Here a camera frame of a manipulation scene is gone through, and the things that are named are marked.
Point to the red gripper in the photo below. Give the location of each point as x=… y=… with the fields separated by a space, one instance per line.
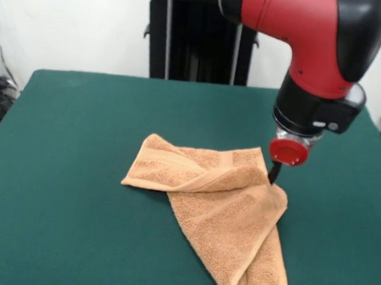
x=288 y=152

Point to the tan terry towel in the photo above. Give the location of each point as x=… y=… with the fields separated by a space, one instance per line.
x=224 y=212

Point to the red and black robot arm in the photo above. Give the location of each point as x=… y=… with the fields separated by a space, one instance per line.
x=312 y=43

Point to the dark green table cloth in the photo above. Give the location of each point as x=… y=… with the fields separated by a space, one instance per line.
x=70 y=222

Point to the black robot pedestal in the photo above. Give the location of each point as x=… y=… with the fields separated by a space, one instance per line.
x=192 y=42

